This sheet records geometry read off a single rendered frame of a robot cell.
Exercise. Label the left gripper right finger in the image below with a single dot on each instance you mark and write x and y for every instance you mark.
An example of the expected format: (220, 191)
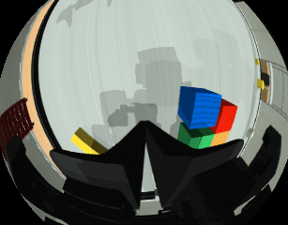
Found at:
(174, 163)

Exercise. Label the red cube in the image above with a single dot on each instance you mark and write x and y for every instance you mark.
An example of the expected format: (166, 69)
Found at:
(226, 117)

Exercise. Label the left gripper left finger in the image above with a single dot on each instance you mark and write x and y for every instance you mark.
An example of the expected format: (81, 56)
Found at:
(121, 167)

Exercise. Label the yellow cube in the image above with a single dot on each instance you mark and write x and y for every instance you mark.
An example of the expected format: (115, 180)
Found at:
(260, 83)

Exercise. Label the orange cube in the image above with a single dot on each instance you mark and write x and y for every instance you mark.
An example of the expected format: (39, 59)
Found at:
(220, 138)

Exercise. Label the blue cube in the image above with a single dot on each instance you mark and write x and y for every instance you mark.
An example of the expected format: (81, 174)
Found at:
(198, 107)

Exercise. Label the green cube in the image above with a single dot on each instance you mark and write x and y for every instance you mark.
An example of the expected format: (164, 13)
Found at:
(196, 137)

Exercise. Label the yellow rectangular bar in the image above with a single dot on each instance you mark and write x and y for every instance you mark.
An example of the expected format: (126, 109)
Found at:
(87, 143)

